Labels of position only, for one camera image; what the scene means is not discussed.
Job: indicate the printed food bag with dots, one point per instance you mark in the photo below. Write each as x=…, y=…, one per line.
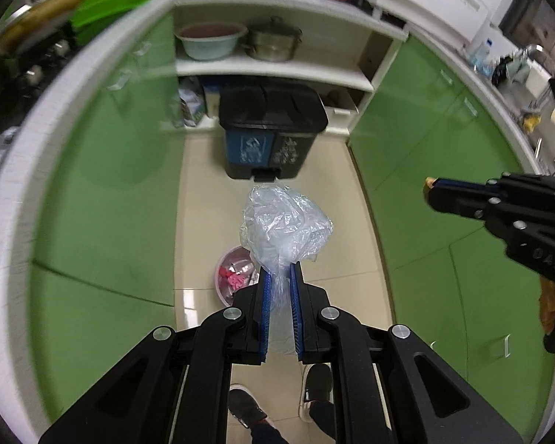
x=190, y=100

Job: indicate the pink paper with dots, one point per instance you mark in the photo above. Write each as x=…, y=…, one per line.
x=232, y=280

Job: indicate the left black shoe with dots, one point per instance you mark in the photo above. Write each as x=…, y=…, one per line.
x=244, y=408

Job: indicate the black gas stove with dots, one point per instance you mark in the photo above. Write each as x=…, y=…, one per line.
x=25, y=74

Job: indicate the black shoe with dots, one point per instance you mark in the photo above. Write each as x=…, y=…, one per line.
x=244, y=408
x=317, y=385

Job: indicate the orange gloved hand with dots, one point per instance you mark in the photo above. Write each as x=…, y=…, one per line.
x=547, y=305

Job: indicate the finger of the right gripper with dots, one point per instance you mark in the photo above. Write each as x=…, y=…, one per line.
x=522, y=189
x=462, y=208

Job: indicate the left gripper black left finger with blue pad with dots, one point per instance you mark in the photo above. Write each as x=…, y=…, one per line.
x=172, y=387

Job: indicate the clear plastic bag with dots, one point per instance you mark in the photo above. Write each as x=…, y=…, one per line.
x=281, y=227

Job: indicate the white shelf unit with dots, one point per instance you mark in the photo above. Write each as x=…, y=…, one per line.
x=344, y=51

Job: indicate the small brown round item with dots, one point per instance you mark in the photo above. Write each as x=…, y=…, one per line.
x=428, y=185

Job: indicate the right black shoe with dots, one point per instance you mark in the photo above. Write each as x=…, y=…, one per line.
x=317, y=385

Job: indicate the light blue basin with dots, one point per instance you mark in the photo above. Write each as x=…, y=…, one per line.
x=208, y=41

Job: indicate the black blue pedal trash bin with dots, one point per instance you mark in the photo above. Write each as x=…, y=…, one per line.
x=269, y=129

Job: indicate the pink round waste basket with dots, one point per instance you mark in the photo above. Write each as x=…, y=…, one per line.
x=234, y=271

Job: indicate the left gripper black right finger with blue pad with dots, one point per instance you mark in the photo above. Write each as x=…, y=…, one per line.
x=389, y=385

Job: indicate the steel steamer pot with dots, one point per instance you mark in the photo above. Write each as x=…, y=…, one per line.
x=272, y=40

